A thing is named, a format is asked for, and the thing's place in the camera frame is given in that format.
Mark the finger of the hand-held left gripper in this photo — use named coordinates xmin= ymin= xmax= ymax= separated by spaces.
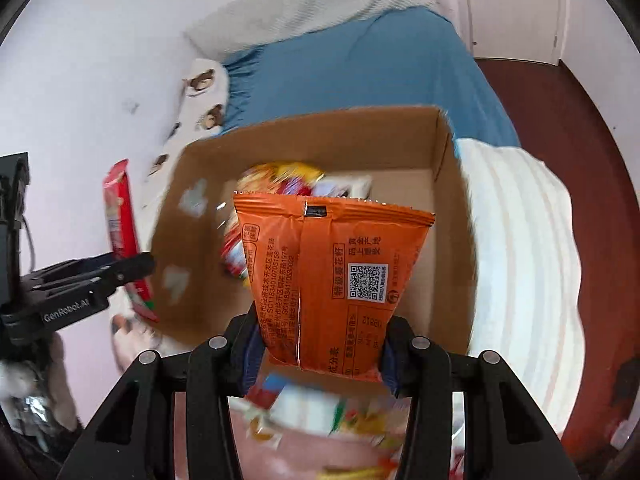
xmin=20 ymin=256 xmax=118 ymax=286
xmin=75 ymin=252 xmax=157 ymax=291

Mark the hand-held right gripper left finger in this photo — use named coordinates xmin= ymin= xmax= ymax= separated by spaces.
xmin=42 ymin=310 xmax=266 ymax=480

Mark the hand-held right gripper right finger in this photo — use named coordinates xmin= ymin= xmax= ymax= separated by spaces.
xmin=380 ymin=315 xmax=583 ymax=480

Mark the red crown print snack packet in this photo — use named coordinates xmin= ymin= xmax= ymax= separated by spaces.
xmin=102 ymin=159 xmax=160 ymax=323

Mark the orange snack packet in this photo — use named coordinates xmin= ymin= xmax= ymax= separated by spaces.
xmin=232 ymin=191 xmax=436 ymax=383

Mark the cardboard box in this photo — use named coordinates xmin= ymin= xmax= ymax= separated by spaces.
xmin=147 ymin=105 xmax=478 ymax=361

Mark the heap of mixed snack packets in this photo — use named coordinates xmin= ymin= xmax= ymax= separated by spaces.
xmin=240 ymin=367 xmax=408 ymax=480

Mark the striped cat print blanket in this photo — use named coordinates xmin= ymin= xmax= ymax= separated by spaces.
xmin=112 ymin=137 xmax=586 ymax=441

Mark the yellow red noodle snack packet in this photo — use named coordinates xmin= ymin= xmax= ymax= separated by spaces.
xmin=237 ymin=161 xmax=326 ymax=198

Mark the bear print long pillow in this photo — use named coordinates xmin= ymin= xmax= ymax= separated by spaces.
xmin=147 ymin=57 xmax=231 ymax=181

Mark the white photo print snack packet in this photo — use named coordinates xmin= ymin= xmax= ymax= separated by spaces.
xmin=312 ymin=175 xmax=375 ymax=200

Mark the blue bed sheet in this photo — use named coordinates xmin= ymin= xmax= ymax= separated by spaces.
xmin=220 ymin=6 xmax=521 ymax=148

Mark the grey pillow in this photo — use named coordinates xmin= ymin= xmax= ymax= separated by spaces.
xmin=182 ymin=0 xmax=441 ymax=63

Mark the white door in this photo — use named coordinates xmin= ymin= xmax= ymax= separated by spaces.
xmin=450 ymin=0 xmax=576 ymax=66

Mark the black cable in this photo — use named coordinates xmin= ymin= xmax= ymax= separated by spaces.
xmin=20 ymin=215 xmax=39 ymax=272

